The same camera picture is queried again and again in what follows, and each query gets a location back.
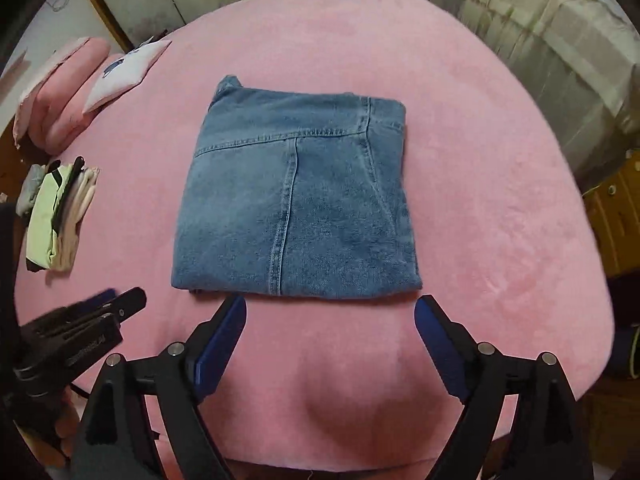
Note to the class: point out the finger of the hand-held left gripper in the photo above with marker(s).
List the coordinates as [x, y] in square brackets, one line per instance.
[97, 300]
[131, 301]

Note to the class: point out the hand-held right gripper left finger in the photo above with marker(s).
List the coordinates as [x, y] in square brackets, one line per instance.
[220, 350]

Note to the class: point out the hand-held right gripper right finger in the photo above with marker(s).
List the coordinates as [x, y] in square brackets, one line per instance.
[440, 350]

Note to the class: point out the blue denim jeans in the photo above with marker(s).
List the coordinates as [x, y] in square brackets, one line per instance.
[300, 200]

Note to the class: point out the person's left hand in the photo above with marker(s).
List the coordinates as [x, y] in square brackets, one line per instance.
[64, 425]

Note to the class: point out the cream folded garment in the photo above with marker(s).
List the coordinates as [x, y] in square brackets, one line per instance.
[80, 205]

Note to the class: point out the light green folded garment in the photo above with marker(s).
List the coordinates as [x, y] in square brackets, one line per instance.
[42, 215]

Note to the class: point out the grey folded garment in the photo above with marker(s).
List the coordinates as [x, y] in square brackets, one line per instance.
[27, 190]

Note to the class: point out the pink pillow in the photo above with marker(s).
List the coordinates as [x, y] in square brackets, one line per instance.
[70, 120]
[75, 65]

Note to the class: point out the pink fleece blanket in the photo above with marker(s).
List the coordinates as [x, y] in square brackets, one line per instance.
[475, 160]

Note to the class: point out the yellow wooden dresser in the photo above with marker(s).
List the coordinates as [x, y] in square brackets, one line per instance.
[620, 220]

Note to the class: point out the white printed pillow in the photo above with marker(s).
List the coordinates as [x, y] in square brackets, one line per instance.
[130, 67]

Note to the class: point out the white pleated fringed cover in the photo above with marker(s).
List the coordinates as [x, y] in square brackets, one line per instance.
[550, 35]

